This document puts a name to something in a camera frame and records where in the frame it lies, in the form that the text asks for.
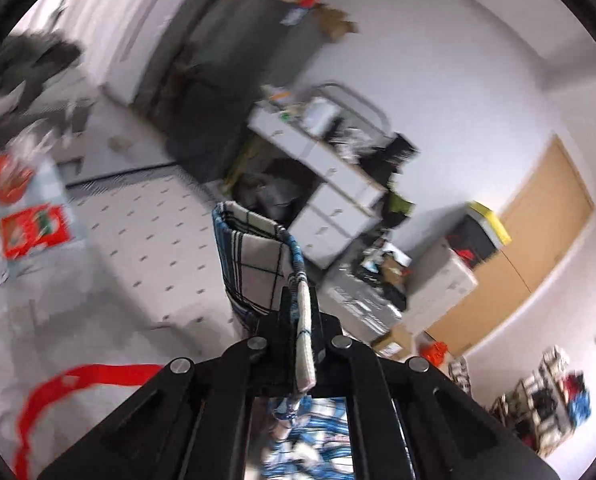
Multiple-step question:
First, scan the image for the red printed box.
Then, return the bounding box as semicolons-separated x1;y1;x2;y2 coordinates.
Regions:
0;204;71;261

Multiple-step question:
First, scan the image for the open cardboard box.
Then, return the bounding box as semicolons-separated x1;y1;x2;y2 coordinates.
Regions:
263;0;359;42

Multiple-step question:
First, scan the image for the white curtain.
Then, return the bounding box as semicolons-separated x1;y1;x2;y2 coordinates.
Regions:
58;0;219;107

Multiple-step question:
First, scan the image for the cluttered storage shelf rack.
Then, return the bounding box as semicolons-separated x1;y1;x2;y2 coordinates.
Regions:
493;345;594;457

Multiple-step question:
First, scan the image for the dark cloth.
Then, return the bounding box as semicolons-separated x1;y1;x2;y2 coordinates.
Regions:
0;32;84;112

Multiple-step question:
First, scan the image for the red strap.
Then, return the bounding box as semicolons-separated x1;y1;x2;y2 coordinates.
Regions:
12;364;173;480

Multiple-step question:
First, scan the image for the black and yellow box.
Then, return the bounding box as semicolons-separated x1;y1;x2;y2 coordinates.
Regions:
445;201;512;267

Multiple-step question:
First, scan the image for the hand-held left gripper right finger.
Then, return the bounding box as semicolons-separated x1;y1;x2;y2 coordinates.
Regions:
311;304;560;480

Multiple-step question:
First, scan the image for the white carton box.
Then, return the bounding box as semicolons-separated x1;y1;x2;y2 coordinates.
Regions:
403;239;480;337

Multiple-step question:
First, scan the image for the small cardboard box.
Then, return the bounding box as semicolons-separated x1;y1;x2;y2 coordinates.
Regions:
370;325;419;362

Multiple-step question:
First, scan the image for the white drawer cabinet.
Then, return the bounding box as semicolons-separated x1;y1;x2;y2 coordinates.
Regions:
248;102;389;271

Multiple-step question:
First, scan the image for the black bag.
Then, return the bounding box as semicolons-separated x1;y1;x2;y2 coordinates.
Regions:
233;157;319;229

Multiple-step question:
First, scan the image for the dark grey tall cabinet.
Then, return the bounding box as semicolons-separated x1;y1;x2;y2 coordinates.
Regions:
165;0;319;184

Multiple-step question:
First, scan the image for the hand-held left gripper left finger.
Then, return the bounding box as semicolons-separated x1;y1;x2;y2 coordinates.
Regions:
38;286;297;480

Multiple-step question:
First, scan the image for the black clothes pile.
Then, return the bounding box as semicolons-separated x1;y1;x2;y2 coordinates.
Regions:
358;132;421;232

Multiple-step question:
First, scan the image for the blue plaid shirt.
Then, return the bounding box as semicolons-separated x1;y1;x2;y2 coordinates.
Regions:
212;201;353;480

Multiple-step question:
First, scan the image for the red snack packet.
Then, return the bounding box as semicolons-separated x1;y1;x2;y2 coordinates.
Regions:
0;156;34;204

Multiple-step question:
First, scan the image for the orange bag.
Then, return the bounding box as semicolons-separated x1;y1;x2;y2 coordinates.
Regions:
420;341;450;367

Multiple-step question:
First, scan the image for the white dotted bedsheet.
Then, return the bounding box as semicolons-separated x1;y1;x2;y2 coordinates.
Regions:
0;167;259;461

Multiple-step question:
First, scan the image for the wooden door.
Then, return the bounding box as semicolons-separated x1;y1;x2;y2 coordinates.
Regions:
425;135;596;357

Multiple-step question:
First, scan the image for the grey metal frame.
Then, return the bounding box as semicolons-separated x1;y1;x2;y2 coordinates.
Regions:
312;82;391;136

